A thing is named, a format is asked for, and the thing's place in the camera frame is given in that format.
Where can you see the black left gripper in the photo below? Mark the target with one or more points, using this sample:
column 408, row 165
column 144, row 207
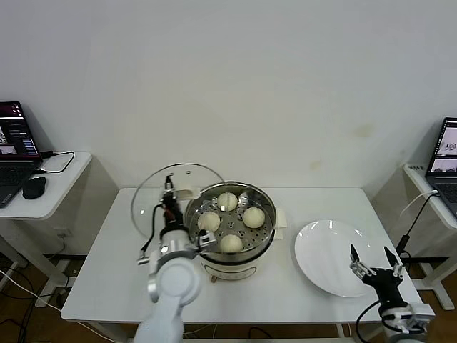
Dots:
column 173, row 218

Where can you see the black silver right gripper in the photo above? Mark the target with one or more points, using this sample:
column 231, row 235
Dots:
column 387, row 282

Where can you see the round glass pot lid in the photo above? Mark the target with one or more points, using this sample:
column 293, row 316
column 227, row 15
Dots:
column 193, row 175

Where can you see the white steamed baozi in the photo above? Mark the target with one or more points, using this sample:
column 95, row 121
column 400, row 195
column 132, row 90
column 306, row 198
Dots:
column 253, row 218
column 231, row 243
column 227, row 202
column 209, row 221

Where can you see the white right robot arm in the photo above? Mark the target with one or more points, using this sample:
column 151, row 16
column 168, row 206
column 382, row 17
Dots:
column 396, row 321

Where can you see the perforated steel steamer basket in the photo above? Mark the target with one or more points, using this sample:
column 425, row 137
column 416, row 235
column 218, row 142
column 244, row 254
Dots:
column 232, row 224

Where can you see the white round plate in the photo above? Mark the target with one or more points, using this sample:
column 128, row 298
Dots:
column 321, row 257

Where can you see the white side table with mouse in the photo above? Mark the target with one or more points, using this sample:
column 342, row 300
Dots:
column 68, row 182

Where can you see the cream electric cooker pot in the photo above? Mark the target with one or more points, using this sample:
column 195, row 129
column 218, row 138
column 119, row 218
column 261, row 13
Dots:
column 235, row 269

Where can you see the black laptop with grey screen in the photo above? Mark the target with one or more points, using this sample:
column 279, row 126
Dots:
column 446, row 171

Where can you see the black computer mouse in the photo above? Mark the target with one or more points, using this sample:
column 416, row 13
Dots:
column 34, row 187

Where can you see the black laptop with red screen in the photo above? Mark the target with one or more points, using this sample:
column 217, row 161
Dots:
column 14, row 171

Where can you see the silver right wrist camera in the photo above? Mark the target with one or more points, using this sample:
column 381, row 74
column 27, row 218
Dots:
column 423, row 312

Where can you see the white wall socket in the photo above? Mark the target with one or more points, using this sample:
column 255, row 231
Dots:
column 64, row 234

